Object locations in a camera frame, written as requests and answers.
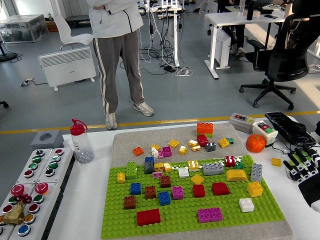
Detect wooden crate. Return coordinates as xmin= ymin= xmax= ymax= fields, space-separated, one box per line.
xmin=45 ymin=20 xmax=60 ymax=33

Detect white plastic chair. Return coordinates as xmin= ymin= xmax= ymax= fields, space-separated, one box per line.
xmin=53 ymin=14 xmax=95 ymax=51

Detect clear bottle red cap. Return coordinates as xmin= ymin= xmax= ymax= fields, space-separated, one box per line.
xmin=69 ymin=118 xmax=95 ymax=164

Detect white desk with cables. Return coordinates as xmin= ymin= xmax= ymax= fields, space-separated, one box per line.
xmin=137 ymin=0 xmax=186 ymax=68

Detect grey floor socket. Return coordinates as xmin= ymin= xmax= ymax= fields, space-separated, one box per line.
xmin=19 ymin=77 xmax=36 ymax=88

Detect grey-brown mat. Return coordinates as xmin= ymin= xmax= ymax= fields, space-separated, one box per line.
xmin=110 ymin=122 xmax=293 ymax=240

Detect large yellow square brick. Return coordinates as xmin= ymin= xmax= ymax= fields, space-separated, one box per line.
xmin=246 ymin=180 xmax=264 ymax=198

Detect white panel heater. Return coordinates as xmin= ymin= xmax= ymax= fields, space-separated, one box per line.
xmin=37 ymin=46 xmax=98 ymax=92

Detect orange fruit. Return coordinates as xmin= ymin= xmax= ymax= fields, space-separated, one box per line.
xmin=245 ymin=134 xmax=267 ymax=154

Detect clear storage crate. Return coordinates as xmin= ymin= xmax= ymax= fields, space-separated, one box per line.
xmin=0 ymin=14 xmax=50 ymax=45

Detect person in grey tracksuit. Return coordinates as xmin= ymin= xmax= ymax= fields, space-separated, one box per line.
xmin=85 ymin=0 xmax=155 ymax=131

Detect green studded baseplate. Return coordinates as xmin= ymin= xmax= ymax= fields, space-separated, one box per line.
xmin=100 ymin=154 xmax=286 ymax=240

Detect long red brick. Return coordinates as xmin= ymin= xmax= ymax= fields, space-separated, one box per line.
xmin=136 ymin=207 xmax=162 ymax=227

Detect brass valve red handle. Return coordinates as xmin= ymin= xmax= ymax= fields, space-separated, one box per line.
xmin=2 ymin=193 xmax=33 ymax=226

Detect red white striped brick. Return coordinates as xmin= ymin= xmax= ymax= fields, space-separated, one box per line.
xmin=224 ymin=154 xmax=237 ymax=168

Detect tall lime green brick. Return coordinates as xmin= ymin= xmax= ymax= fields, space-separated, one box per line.
xmin=125 ymin=161 xmax=139 ymax=181

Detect dark grey slope brick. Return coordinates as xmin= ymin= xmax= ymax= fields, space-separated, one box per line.
xmin=144 ymin=160 xmax=156 ymax=175

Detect black stand base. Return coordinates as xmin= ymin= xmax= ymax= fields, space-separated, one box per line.
xmin=0 ymin=41 xmax=18 ymax=63

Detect large orange brick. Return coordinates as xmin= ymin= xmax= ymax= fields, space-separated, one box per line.
xmin=196 ymin=122 xmax=215 ymax=135

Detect yellow flat plate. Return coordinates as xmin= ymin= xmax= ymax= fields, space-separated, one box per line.
xmin=190 ymin=172 xmax=206 ymax=185

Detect black office chair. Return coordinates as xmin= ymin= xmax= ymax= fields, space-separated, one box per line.
xmin=238 ymin=0 xmax=320 ymax=110

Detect black wheeled dolly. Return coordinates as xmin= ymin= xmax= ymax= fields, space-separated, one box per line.
xmin=65 ymin=14 xmax=90 ymax=29

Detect white red-green switch box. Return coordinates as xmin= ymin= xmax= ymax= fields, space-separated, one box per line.
xmin=252 ymin=120 xmax=279 ymax=148

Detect large white brick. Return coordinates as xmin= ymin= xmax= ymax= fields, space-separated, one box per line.
xmin=238 ymin=197 xmax=255 ymax=213

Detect yellow curved brick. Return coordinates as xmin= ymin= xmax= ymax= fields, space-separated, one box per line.
xmin=225 ymin=168 xmax=249 ymax=182

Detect white flat brick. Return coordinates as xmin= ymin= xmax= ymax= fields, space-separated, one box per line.
xmin=177 ymin=167 xmax=191 ymax=179

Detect long grey brick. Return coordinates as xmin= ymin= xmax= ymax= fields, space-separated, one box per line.
xmin=201 ymin=162 xmax=225 ymax=176

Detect grey switch box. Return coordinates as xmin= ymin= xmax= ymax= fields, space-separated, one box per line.
xmin=228 ymin=112 xmax=255 ymax=134

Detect black bottle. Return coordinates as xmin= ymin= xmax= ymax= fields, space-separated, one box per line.
xmin=246 ymin=0 xmax=255 ymax=21

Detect red sloped brick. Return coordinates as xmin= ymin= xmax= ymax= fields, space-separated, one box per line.
xmin=212 ymin=181 xmax=231 ymax=196

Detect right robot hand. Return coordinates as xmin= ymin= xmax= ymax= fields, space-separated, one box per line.
xmin=283 ymin=143 xmax=320 ymax=213

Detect red square brick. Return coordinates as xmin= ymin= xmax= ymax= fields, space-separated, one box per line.
xmin=192 ymin=183 xmax=207 ymax=199

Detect seated person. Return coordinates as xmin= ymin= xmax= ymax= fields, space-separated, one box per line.
xmin=215 ymin=0 xmax=251 ymax=59

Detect white panel under desk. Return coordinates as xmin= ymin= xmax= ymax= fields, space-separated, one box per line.
xmin=215 ymin=26 xmax=232 ymax=70

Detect brown brick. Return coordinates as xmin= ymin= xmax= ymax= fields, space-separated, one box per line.
xmin=144 ymin=184 xmax=158 ymax=200
xmin=160 ymin=174 xmax=173 ymax=189
xmin=123 ymin=194 xmax=138 ymax=210

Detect grey block round hole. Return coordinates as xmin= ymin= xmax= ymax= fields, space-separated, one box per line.
xmin=30 ymin=129 xmax=65 ymax=152

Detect magenta hollow brick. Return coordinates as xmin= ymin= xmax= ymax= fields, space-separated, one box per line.
xmin=161 ymin=145 xmax=173 ymax=158

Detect white four-button control box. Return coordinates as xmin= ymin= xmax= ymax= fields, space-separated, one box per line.
xmin=15 ymin=148 xmax=54 ymax=185
xmin=36 ymin=147 xmax=75 ymax=185

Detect black keyboard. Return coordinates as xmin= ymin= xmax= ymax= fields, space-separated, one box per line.
xmin=264 ymin=111 xmax=318 ymax=148

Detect magenta square brick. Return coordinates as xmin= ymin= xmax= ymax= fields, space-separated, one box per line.
xmin=209 ymin=206 xmax=223 ymax=222
xmin=197 ymin=207 xmax=212 ymax=224
xmin=171 ymin=185 xmax=185 ymax=200

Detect white emergency-stop button box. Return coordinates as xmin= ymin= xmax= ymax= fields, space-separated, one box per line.
xmin=9 ymin=182 xmax=66 ymax=240
xmin=0 ymin=183 xmax=36 ymax=240

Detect tall grey brick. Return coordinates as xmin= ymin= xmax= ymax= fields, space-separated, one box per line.
xmin=250 ymin=162 xmax=264 ymax=183

